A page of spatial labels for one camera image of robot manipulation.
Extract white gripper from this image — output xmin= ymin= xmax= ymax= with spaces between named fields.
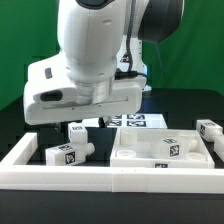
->
xmin=23 ymin=54 xmax=142 ymax=125

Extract white square tabletop part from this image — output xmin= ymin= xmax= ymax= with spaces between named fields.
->
xmin=110 ymin=128 xmax=215 ymax=169

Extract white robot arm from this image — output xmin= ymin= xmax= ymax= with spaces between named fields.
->
xmin=23 ymin=0 xmax=184 ymax=125

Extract white marker sheet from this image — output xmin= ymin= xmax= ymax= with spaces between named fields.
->
xmin=81 ymin=113 xmax=168 ymax=130

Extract white u-shaped fence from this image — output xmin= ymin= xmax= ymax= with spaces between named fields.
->
xmin=0 ymin=133 xmax=224 ymax=194

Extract black cables on table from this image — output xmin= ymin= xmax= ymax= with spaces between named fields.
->
xmin=114 ymin=69 xmax=149 ymax=91

